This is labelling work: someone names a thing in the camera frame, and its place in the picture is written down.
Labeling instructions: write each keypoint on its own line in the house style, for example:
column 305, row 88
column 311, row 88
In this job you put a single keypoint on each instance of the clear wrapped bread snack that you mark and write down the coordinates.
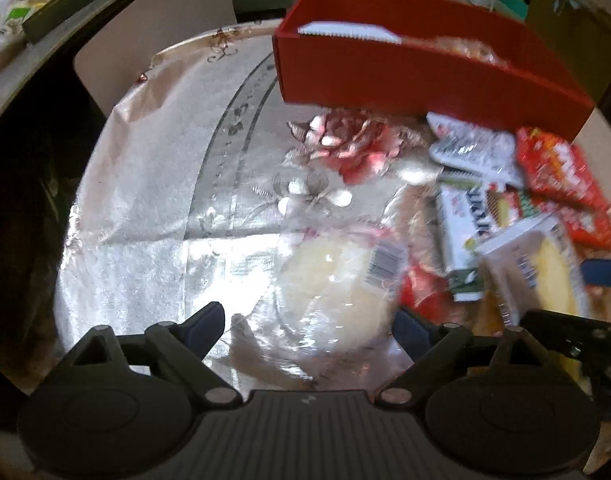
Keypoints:
column 473, row 50

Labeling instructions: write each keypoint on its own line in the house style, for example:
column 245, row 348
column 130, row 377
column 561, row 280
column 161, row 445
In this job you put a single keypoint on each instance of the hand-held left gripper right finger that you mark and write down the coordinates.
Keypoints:
column 410, row 329

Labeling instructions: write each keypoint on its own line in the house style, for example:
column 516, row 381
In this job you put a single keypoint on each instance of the silver floral tablecloth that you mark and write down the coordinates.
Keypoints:
column 165, row 200

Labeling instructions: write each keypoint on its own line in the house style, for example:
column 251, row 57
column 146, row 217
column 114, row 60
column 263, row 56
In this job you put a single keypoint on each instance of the small red snack packet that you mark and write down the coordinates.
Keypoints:
column 425, row 292

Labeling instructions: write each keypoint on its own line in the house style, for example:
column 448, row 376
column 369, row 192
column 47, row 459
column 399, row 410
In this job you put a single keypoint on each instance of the red cardboard box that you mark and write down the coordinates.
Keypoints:
column 415, row 80

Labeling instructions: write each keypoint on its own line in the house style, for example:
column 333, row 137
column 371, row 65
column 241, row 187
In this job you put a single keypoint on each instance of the green white wafer packet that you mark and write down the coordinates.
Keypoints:
column 465, row 240

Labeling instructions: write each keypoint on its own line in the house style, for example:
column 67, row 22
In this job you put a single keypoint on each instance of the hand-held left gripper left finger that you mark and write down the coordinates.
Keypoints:
column 208, row 322

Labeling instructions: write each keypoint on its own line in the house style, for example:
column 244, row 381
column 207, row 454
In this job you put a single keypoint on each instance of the grey coffee table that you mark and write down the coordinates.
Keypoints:
column 135, row 55

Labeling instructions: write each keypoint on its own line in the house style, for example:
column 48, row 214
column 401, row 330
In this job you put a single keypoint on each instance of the red candy packet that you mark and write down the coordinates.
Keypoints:
column 565, row 185

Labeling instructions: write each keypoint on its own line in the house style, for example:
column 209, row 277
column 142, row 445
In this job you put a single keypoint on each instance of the white silver snack packet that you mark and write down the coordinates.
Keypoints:
column 478, row 147

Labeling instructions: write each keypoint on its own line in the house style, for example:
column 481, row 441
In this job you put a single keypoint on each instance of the white serrated snack packet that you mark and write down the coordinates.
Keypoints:
column 348, row 32

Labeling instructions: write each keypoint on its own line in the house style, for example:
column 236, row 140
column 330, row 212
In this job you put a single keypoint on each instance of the clear bag of yellow cake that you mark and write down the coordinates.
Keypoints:
column 330, row 280

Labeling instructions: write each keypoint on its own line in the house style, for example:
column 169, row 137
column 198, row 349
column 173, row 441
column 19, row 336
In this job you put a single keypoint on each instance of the white yellow snack packet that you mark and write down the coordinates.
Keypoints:
column 540, row 265

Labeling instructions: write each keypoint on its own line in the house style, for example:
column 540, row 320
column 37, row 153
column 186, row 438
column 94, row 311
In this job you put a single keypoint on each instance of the white plastic bag of snacks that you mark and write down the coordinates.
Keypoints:
column 13, row 15

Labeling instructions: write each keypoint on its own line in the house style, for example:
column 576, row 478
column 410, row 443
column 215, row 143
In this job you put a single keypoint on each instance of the dark green flat box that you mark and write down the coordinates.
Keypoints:
column 70, row 2

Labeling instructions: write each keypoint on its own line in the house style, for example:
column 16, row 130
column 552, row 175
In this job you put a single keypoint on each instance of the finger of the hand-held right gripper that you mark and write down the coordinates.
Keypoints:
column 608, row 272
column 593, row 355

